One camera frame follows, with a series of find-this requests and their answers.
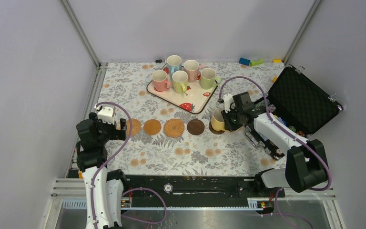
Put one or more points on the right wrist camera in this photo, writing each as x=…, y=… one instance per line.
x=228, y=101

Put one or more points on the green mug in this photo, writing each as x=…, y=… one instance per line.
x=208, y=78

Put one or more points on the floral tablecloth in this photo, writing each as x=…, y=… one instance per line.
x=227, y=154

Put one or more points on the black poker chip case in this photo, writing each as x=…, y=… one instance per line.
x=295, y=108

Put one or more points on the light bamboo coaster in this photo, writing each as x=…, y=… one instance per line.
x=152, y=127

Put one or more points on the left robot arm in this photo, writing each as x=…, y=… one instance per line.
x=103, y=188

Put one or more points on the pink mug back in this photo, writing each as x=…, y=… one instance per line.
x=192, y=67

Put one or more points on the chrome case handle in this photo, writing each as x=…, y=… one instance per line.
x=254, y=138

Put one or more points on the green toy brick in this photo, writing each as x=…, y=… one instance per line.
x=256, y=63

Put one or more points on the yellow mug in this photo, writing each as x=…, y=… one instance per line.
x=217, y=120

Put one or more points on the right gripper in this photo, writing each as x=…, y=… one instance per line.
x=228, y=125

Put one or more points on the white poker chip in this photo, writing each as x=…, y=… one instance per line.
x=168, y=188

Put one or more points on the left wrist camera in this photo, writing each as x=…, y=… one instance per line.
x=106, y=114

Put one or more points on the pink mug front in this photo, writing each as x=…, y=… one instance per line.
x=160, y=80

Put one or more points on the woven rattan coaster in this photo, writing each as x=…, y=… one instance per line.
x=174, y=128

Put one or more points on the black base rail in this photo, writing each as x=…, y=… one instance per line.
x=197, y=192

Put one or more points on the small dark wooden coaster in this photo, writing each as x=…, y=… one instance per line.
x=195, y=127

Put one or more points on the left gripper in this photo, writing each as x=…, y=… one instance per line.
x=117, y=134

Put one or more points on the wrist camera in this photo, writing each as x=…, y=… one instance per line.
x=228, y=101
x=106, y=114

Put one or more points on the tan woven coaster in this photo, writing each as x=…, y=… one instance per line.
x=136, y=126

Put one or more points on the blue toy brick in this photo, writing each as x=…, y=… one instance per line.
x=244, y=61

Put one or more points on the yellow-green mug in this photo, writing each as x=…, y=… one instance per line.
x=180, y=81

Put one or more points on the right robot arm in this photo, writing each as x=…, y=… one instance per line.
x=305, y=165

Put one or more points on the strawberry print tray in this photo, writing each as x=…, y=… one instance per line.
x=190, y=89

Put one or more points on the pink mug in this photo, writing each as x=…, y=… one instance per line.
x=192, y=67
x=160, y=80

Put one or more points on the blue mug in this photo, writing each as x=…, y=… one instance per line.
x=174, y=63

